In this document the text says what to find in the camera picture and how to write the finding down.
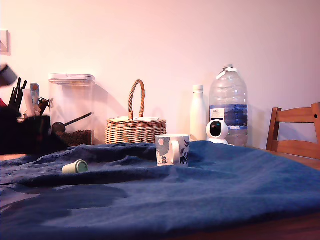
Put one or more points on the white mug with blue print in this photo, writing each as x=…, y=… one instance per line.
x=163, y=152

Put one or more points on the blue and orange packet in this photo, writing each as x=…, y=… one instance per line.
x=34, y=92

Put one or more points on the red utensil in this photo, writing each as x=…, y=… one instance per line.
x=2, y=102

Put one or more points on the large clear water bottle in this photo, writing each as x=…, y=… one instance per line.
x=227, y=95

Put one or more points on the brown coffee beans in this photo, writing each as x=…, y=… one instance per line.
x=80, y=137

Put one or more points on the green coffee capsule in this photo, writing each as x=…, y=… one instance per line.
x=75, y=167

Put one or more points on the blue cloth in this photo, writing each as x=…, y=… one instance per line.
x=200, y=200

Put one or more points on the white papers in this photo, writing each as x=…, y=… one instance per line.
x=145, y=119

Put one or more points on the small white round camera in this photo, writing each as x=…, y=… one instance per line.
x=223, y=130

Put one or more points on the clear container with white lid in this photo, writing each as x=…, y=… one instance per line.
x=72, y=100

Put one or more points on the white insulated bottle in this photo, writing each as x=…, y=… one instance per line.
x=197, y=112

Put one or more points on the wooden chair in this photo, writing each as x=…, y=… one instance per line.
x=292, y=147

